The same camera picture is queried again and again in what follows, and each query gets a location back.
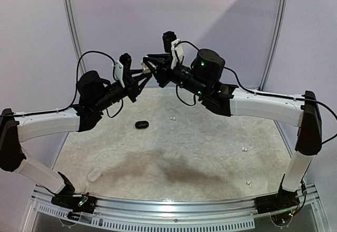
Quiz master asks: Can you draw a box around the small white case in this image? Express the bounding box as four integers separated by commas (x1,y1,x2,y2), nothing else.
141,61,156,74

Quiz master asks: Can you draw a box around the black oval charging case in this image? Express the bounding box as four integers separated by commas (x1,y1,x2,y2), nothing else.
135,120,149,129

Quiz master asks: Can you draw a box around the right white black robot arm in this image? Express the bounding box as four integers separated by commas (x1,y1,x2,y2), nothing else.
143,48,322,209

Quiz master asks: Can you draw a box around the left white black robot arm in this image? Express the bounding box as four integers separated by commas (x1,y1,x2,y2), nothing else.
1,69,152,208

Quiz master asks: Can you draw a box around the white oval closed case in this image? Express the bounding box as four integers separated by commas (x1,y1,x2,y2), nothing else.
87,168,102,183

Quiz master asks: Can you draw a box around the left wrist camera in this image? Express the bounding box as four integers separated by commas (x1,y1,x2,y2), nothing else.
113,53,132,88

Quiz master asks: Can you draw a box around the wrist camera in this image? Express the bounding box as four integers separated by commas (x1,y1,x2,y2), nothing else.
113,53,132,88
162,31,184,69

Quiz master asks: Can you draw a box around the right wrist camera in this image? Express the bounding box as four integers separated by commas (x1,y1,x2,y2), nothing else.
162,31,184,69

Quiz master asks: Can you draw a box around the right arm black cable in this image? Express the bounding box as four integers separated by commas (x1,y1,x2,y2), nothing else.
175,40,337,146

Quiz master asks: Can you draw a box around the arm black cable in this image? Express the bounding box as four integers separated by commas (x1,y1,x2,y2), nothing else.
0,50,124,118
175,40,337,146

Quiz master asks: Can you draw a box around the left aluminium frame post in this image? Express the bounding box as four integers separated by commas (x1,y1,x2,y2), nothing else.
63,0,82,60

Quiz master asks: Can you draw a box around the aluminium frame post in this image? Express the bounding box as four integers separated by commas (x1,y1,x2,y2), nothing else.
63,0,82,60
258,0,287,90

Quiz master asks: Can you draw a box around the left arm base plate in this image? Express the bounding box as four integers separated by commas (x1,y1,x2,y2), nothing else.
51,191,98,214

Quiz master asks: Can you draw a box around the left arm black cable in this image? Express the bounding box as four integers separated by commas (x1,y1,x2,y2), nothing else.
0,50,124,118

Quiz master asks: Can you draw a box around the right aluminium frame post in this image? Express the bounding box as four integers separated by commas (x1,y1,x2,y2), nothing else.
258,0,287,90

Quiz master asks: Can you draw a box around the white slotted cable duct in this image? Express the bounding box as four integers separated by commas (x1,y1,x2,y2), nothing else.
32,204,256,231

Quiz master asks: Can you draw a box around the aluminium front rail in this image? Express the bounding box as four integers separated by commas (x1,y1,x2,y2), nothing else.
31,182,321,219

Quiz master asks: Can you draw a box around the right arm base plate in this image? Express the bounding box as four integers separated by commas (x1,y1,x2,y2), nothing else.
254,193,300,214

